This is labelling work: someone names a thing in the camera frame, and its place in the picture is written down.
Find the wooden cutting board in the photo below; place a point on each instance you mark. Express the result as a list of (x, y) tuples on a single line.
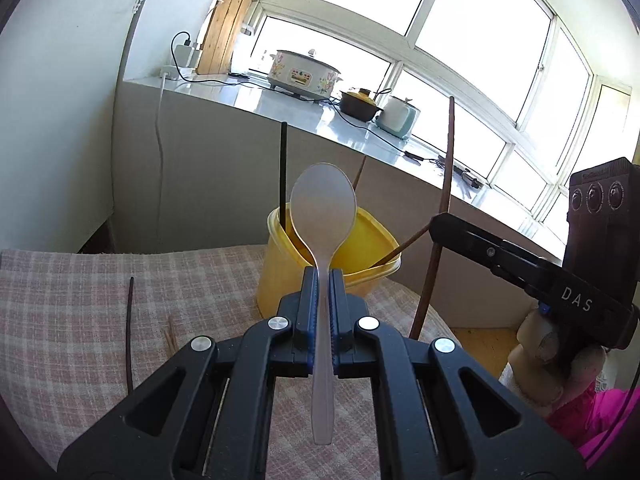
[(222, 30)]

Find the black chopstick crossing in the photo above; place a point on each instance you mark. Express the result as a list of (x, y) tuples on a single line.
[(128, 321)]

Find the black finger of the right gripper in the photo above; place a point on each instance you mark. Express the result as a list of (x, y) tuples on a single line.
[(508, 261)]

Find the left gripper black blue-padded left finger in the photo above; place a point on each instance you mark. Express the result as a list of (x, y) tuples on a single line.
[(205, 413)]

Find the brown wooden chopstick left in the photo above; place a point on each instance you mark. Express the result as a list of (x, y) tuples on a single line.
[(357, 178)]

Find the beige checkered table cloth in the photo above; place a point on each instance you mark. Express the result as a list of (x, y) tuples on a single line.
[(63, 322)]

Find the brown clay pot yellow lid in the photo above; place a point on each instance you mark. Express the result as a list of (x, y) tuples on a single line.
[(359, 105)]

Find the white window frame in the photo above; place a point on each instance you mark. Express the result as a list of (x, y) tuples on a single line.
[(548, 86)]

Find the white power strip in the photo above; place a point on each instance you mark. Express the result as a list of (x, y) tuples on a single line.
[(177, 73)]

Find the white teal electric kettle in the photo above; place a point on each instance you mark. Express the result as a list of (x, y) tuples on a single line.
[(398, 117)]

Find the black tools on counter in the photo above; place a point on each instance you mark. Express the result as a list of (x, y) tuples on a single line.
[(460, 172)]

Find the gloved hand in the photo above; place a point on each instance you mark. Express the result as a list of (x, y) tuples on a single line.
[(545, 369)]

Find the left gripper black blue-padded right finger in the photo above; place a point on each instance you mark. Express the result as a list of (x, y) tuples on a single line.
[(438, 414)]

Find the black chopstick upright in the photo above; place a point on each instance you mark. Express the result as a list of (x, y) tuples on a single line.
[(283, 173)]

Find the long brown chopstick right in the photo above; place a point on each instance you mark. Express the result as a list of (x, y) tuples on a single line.
[(399, 249)]

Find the white charger plug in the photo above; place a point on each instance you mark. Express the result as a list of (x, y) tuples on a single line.
[(187, 56)]

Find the translucent plastic spoon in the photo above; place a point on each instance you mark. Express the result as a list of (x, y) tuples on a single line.
[(323, 211)]

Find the pink sleeve forearm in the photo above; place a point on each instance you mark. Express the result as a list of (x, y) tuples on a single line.
[(600, 424)]

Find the red-tipped brown chopstick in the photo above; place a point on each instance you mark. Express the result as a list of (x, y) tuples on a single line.
[(436, 252)]

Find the white floral slow cooker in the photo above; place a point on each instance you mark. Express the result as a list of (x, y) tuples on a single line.
[(303, 75)]

